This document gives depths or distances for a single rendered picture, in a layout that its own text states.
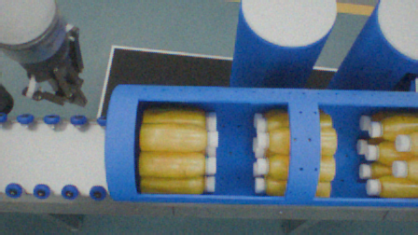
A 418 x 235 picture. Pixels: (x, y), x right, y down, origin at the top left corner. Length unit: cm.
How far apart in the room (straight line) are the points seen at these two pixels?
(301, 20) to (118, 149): 67
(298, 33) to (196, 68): 99
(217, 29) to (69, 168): 143
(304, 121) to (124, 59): 143
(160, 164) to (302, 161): 33
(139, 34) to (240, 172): 144
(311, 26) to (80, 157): 75
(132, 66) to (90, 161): 103
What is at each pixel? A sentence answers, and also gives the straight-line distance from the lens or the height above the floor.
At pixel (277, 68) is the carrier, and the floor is 89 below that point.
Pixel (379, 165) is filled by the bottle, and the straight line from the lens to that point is 131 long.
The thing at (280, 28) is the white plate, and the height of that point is 104.
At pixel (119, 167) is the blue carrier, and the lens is 106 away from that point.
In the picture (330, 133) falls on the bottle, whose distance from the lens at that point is 114.
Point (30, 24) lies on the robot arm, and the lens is 56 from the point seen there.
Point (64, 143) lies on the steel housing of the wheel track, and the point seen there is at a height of 93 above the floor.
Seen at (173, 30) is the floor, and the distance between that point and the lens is 257.
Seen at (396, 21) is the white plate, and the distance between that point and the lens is 149.
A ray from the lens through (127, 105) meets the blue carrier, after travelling 108.
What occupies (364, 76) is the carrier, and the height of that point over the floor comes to 81.
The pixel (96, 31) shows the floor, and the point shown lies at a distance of 263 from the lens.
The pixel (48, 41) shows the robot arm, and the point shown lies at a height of 171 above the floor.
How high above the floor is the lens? 222
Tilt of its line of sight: 70 degrees down
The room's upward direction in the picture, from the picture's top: 2 degrees clockwise
